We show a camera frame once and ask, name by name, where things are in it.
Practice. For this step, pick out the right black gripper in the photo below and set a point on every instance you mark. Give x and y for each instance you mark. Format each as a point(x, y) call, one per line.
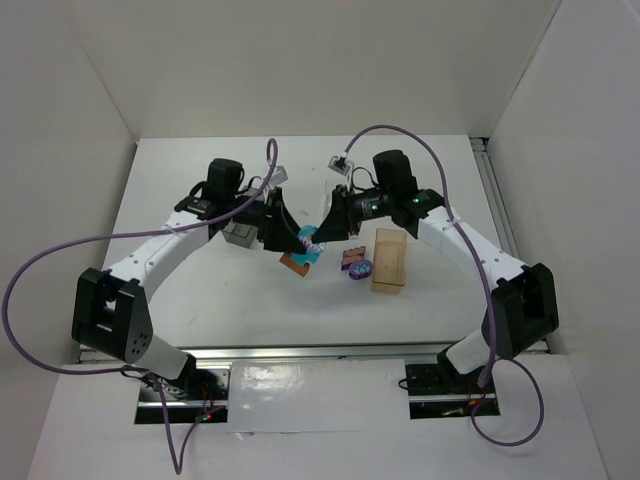
point(341, 211)

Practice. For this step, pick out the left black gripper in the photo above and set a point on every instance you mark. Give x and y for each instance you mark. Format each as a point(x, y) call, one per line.
point(273, 220)

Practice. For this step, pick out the brown lego brick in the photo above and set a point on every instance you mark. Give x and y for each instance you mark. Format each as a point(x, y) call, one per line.
point(300, 269)

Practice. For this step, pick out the teal rectangular lego brick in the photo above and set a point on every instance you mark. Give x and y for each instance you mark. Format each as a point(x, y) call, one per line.
point(309, 257)

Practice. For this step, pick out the teal round printed lego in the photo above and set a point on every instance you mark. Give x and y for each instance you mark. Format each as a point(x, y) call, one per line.
point(305, 236)

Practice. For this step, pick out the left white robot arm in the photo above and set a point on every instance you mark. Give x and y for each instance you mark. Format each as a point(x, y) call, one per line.
point(111, 311)

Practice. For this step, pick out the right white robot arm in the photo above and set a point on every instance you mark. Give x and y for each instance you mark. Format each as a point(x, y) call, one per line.
point(424, 214)

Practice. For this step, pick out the purple butterfly lego piece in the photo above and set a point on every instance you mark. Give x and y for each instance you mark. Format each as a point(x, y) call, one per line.
point(351, 256)

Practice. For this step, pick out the clear plastic container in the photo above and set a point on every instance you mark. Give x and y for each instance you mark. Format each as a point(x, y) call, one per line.
point(329, 192)

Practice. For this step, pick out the smoky grey plastic container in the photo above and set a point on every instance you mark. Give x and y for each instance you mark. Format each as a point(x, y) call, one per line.
point(240, 235)

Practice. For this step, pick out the purple flower lego piece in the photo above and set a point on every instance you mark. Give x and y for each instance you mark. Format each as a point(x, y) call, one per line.
point(360, 269)

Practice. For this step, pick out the amber plastic container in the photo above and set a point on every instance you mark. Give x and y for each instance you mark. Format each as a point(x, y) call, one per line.
point(389, 274)

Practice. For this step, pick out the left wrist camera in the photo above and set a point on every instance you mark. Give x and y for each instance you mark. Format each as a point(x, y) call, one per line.
point(278, 177)

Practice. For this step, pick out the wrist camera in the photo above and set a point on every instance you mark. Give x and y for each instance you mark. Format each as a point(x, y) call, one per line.
point(278, 177)
point(341, 164)

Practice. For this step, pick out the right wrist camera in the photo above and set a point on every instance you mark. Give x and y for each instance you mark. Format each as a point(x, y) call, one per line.
point(341, 164)

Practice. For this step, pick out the aluminium front rail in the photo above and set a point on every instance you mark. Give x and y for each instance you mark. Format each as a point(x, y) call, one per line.
point(304, 352)

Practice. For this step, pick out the aluminium side rail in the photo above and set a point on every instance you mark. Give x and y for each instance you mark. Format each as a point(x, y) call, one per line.
point(505, 235)

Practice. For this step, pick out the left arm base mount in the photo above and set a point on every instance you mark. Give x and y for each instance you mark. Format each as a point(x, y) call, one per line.
point(206, 401)

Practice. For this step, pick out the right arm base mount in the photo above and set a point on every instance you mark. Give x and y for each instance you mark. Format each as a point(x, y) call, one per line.
point(432, 396)

